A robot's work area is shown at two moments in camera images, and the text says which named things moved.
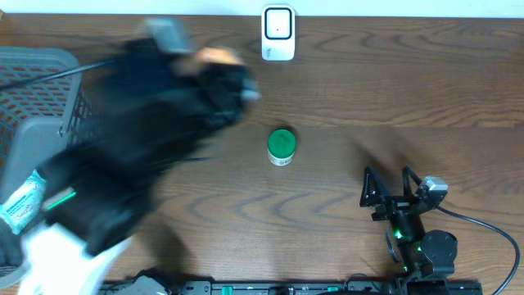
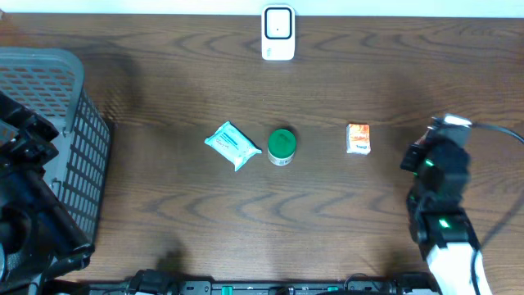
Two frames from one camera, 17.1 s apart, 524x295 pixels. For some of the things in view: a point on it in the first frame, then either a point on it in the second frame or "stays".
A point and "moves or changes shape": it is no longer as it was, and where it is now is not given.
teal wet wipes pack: [20, 204] moves or changes shape
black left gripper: [203, 83] -> [19, 138]
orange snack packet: [219, 55] -> [358, 138]
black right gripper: [395, 203] -> [409, 156]
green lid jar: [282, 146] stays
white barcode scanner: [278, 32] stays
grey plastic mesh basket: [47, 108] stays
